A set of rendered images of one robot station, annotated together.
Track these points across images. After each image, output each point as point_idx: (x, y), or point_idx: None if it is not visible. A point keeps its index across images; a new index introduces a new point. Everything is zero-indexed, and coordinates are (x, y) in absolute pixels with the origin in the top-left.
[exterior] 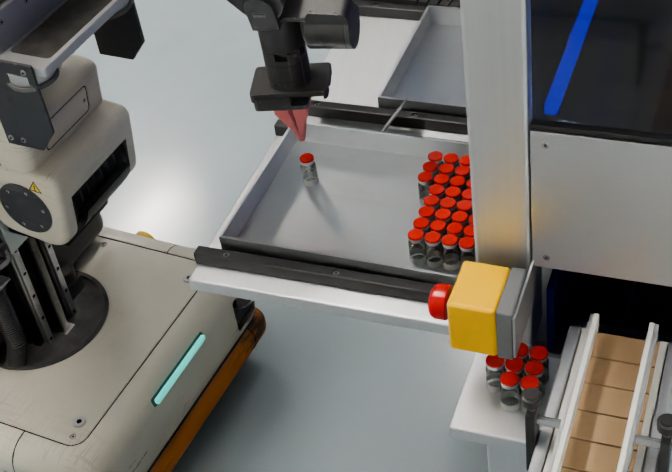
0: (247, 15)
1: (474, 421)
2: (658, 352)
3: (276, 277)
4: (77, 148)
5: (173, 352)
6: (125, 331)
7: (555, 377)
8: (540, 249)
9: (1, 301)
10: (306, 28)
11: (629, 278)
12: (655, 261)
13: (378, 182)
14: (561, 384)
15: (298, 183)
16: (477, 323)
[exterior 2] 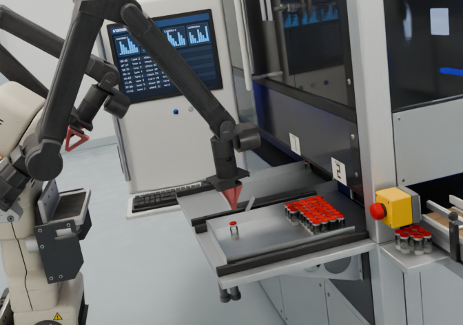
0: (220, 133)
1: (414, 262)
2: (455, 208)
3: (264, 265)
4: (71, 290)
5: None
6: None
7: (435, 226)
8: (400, 176)
9: None
10: (240, 139)
11: (436, 177)
12: (444, 163)
13: (265, 227)
14: (440, 226)
15: (229, 239)
16: (404, 206)
